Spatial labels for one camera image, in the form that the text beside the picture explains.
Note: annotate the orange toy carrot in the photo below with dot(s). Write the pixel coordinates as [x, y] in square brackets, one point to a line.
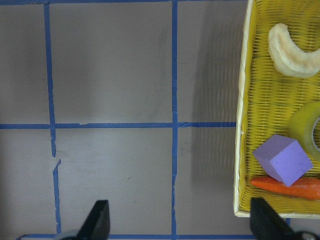
[305, 187]

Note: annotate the yellow woven tray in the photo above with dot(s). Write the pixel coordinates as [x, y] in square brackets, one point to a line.
[267, 99]

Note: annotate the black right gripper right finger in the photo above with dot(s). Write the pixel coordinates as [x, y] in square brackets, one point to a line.
[266, 224]

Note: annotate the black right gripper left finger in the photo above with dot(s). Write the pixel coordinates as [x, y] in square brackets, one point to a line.
[97, 225]

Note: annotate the yellow tape roll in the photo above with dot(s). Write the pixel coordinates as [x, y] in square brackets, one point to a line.
[302, 125]

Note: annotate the purple foam cube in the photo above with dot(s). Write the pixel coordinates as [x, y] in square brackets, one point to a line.
[283, 159]

